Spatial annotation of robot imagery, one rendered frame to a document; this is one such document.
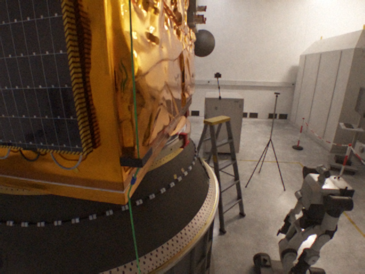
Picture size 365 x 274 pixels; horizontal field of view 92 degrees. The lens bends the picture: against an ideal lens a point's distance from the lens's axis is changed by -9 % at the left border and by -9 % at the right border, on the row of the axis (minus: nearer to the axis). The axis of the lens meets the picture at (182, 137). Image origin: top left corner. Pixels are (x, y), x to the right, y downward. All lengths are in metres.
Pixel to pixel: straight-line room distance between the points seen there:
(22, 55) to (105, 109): 0.25
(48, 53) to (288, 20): 9.12
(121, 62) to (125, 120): 0.16
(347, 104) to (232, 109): 3.17
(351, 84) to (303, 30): 3.85
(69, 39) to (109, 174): 0.38
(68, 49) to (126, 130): 0.25
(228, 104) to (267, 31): 4.94
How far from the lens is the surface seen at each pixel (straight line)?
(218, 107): 4.78
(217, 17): 8.92
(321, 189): 1.72
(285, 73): 9.24
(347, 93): 6.45
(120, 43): 0.57
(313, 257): 1.90
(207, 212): 1.49
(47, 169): 0.77
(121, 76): 0.56
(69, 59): 0.54
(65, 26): 0.55
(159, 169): 1.20
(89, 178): 0.68
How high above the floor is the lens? 2.17
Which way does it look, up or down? 20 degrees down
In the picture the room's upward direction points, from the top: straight up
